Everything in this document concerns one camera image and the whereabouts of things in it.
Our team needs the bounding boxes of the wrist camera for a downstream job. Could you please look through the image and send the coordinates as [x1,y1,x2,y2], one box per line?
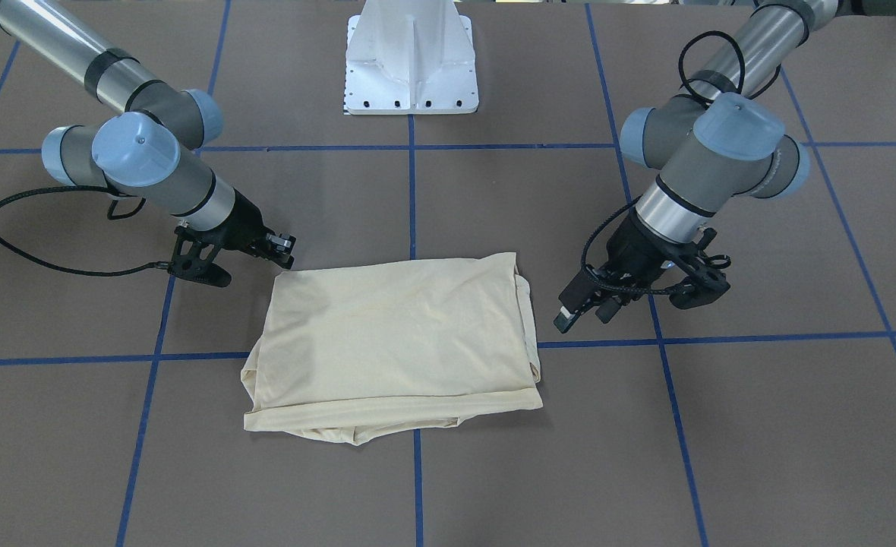
[166,226,232,288]
[669,227,732,309]

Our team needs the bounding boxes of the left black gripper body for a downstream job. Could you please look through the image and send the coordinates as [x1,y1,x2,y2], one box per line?
[583,207,692,305]

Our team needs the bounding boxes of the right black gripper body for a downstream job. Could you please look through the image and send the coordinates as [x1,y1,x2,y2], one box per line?
[216,191,280,255]

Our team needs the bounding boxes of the cream long-sleeve printed shirt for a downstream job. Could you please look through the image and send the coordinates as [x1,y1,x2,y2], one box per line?
[241,252,543,446]

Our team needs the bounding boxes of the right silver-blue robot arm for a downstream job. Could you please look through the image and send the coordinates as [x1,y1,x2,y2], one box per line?
[0,1,295,287]

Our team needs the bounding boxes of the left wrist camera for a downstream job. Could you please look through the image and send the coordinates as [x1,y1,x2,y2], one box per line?
[669,227,732,309]

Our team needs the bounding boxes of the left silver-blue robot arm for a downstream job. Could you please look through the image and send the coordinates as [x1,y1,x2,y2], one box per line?
[554,1,840,333]

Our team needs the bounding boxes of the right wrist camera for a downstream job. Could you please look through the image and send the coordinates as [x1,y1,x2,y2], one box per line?
[166,226,232,288]

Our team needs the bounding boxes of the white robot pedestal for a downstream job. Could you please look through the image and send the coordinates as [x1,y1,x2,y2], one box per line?
[343,1,480,115]

